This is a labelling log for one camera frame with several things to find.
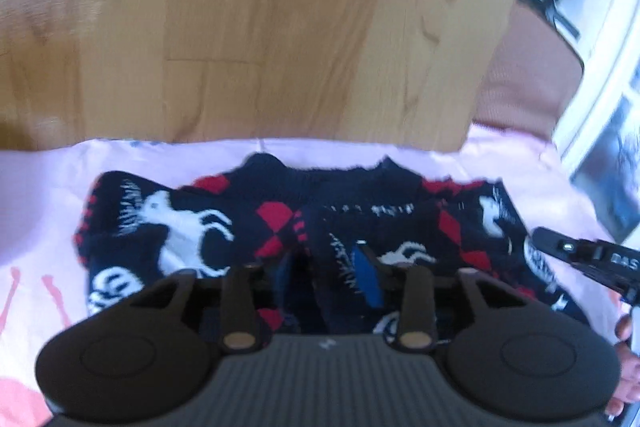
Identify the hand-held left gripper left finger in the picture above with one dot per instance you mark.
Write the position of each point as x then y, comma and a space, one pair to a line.
239, 294

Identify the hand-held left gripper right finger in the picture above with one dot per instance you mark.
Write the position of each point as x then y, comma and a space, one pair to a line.
367, 279

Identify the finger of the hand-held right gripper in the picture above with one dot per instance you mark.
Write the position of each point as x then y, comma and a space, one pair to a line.
560, 244

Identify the navy red white patterned sweater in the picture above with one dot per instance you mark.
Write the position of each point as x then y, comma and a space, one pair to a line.
280, 207

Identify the person's right hand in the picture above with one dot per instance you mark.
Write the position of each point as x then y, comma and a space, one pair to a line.
627, 382

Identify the pink printed bed sheet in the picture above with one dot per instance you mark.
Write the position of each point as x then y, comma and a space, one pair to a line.
40, 207

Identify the black metal stand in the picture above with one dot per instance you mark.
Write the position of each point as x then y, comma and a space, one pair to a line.
552, 2

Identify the wooden headboard panel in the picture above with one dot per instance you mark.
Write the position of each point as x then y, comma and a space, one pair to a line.
250, 22

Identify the white window frame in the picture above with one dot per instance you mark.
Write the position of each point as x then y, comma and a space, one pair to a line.
605, 72

